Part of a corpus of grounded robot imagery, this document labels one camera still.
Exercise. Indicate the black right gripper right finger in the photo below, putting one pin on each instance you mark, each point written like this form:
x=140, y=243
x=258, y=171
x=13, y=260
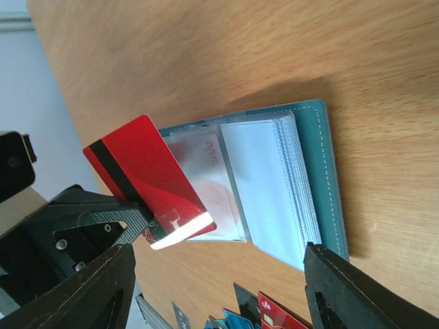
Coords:
x=339, y=295

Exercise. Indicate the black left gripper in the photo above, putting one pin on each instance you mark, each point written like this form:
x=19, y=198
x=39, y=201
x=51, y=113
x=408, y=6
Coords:
x=61, y=238

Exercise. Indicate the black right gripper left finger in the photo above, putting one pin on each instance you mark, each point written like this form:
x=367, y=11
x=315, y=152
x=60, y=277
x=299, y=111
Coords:
x=98, y=296

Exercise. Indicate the red VIP card top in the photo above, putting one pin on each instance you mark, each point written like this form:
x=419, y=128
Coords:
x=201, y=159

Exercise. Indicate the red vip card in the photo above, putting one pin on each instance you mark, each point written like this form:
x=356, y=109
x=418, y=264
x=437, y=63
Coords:
x=274, y=316
x=201, y=159

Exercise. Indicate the teal leather card holder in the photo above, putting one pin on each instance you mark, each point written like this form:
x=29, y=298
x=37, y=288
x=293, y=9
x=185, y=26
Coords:
x=281, y=166

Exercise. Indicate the black card near right arm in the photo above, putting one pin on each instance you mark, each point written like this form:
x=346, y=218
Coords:
x=248, y=304

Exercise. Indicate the red VIP card in pile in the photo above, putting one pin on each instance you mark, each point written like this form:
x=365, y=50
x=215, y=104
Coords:
x=274, y=316

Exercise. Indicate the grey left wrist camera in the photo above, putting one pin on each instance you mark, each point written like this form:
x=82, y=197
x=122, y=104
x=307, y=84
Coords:
x=17, y=159

